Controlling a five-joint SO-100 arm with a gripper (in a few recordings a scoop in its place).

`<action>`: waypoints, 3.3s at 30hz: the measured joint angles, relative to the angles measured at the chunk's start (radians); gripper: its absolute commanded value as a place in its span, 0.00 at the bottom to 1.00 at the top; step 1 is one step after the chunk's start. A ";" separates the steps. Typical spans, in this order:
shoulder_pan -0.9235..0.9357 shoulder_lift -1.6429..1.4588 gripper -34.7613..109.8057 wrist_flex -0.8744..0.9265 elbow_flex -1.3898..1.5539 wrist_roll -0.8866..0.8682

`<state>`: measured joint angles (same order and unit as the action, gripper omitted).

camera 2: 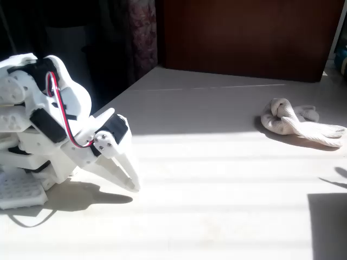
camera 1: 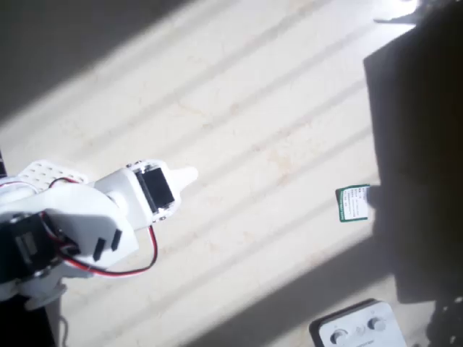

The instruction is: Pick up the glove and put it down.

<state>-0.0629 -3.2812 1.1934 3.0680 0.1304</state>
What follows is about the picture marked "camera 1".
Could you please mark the white device with two knobs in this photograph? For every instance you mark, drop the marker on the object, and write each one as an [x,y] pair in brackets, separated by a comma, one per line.
[361,325]

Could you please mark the black speckled object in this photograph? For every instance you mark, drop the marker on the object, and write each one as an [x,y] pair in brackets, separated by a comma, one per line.
[446,325]

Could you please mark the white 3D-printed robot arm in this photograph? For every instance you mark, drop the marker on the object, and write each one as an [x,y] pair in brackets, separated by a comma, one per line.
[83,217]

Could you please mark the green-bordered white card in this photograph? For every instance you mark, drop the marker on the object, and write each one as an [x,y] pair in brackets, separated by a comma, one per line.
[352,206]

